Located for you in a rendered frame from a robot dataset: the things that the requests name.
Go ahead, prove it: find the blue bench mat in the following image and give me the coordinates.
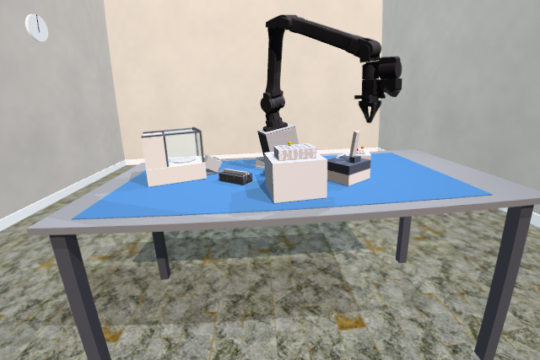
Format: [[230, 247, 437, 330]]
[[72, 153, 491, 219]]

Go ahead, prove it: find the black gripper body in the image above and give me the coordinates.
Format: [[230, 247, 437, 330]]
[[354, 78, 386, 103]]

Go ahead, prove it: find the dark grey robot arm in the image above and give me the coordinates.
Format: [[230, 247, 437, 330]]
[[261, 14, 402, 132]]

